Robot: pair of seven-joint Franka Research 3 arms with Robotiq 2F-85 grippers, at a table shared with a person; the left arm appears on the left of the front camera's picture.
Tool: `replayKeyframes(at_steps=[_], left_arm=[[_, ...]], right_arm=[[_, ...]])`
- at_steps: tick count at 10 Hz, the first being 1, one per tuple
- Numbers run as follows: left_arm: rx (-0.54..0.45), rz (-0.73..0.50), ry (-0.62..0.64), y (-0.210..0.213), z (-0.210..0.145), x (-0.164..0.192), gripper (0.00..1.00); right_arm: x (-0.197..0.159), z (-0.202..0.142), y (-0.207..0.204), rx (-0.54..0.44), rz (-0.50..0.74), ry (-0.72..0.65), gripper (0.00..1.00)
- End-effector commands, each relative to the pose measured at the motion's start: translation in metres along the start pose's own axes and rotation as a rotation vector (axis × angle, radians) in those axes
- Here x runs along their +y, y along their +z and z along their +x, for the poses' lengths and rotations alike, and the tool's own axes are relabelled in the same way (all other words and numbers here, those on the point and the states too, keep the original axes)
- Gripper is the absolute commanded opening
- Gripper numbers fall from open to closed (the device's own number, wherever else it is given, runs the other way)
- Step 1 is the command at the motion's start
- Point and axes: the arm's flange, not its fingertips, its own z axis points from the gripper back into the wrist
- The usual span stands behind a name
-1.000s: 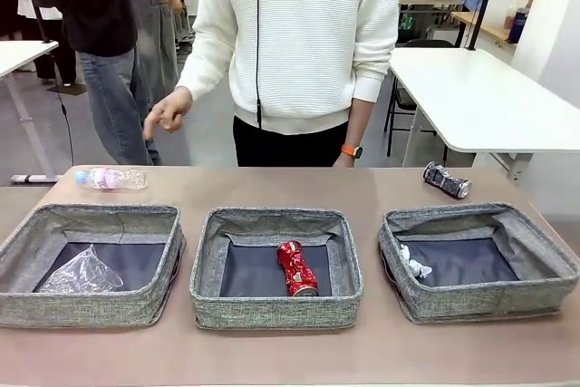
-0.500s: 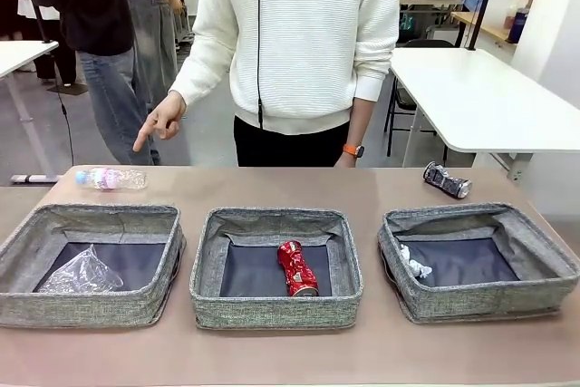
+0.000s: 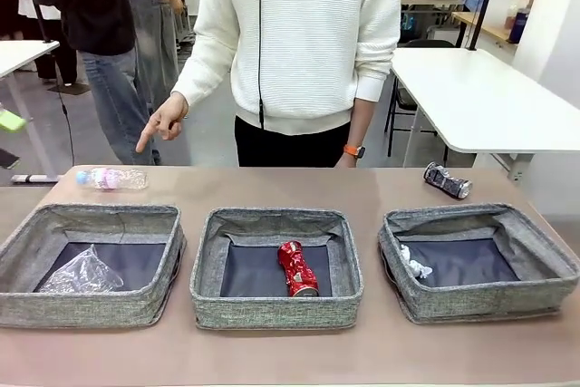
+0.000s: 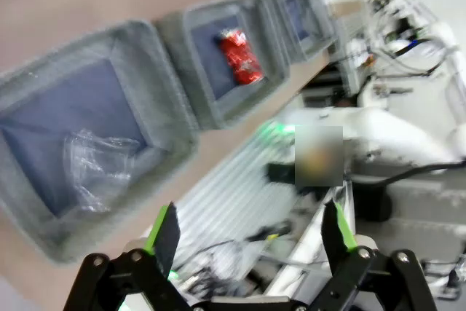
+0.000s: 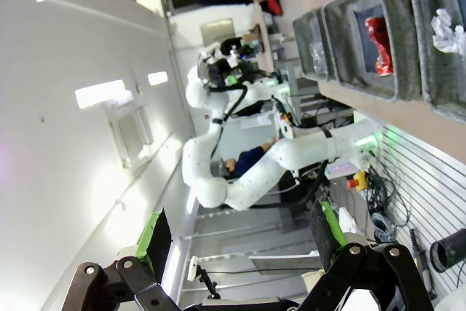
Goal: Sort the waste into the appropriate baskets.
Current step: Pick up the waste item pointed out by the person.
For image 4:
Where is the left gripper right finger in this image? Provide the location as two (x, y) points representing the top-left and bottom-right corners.
(309, 197), (440, 311)

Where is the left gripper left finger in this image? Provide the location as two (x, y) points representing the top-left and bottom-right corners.
(61, 200), (190, 311)

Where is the clear plastic cup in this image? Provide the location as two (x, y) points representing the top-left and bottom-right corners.
(62, 128), (143, 213)

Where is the crushed red can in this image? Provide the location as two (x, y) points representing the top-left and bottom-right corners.
(218, 28), (264, 84)

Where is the grey fabric basket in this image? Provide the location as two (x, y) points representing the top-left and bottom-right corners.
(0, 19), (200, 264)
(154, 0), (292, 132)
(269, 0), (339, 64)

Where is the ribbed aluminium frame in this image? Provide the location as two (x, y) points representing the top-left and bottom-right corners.
(170, 121), (303, 253)

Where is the thick black cable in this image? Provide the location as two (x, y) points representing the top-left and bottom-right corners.
(345, 160), (466, 186)

